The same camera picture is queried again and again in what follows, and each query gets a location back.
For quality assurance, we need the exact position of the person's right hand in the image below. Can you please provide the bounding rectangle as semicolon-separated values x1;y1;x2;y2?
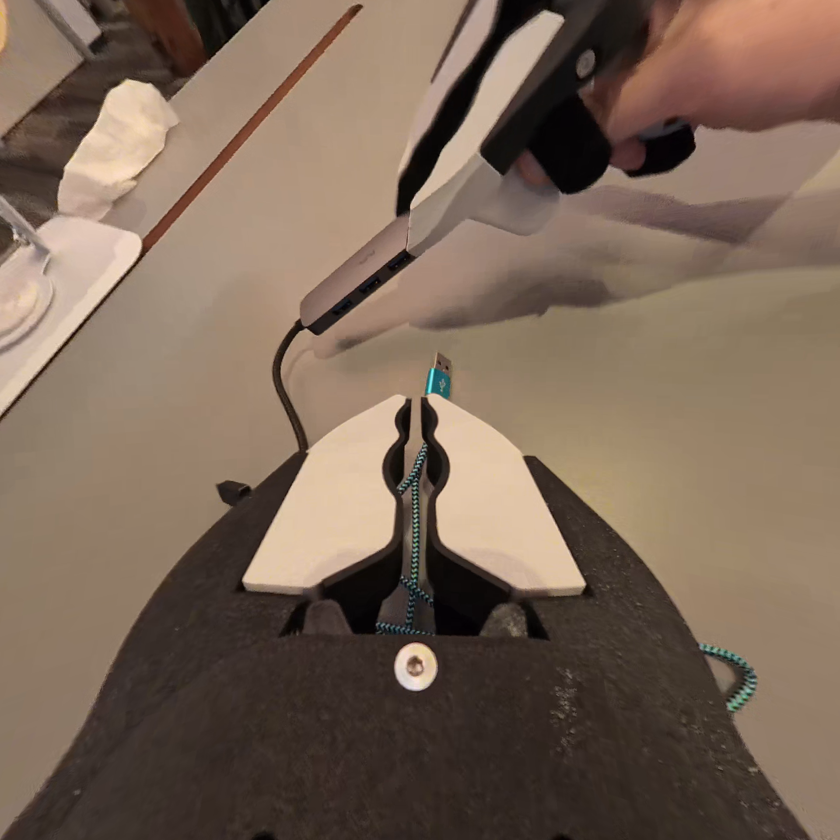
515;0;840;191

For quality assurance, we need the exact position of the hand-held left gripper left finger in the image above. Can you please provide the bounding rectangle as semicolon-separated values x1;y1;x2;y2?
243;394;411;595

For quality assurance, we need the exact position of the teal braided usb cable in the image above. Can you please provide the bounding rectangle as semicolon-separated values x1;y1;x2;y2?
375;352;759;714

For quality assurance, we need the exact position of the brown wooden post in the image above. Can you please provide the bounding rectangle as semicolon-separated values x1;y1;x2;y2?
125;0;207;76

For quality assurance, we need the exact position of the white sign stand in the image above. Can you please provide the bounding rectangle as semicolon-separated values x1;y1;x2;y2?
0;193;143;416

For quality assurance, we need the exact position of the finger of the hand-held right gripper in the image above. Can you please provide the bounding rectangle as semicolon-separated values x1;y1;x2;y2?
397;0;546;216
408;13;565;258

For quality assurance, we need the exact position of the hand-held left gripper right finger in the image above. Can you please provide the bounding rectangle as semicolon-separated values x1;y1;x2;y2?
420;395;587;599

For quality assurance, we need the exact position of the white crumpled paper towel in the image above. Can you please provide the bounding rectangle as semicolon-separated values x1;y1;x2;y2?
58;79;179;221

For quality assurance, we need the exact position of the grey usb hub small logo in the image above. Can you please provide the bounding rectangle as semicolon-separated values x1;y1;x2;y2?
217;217;416;508

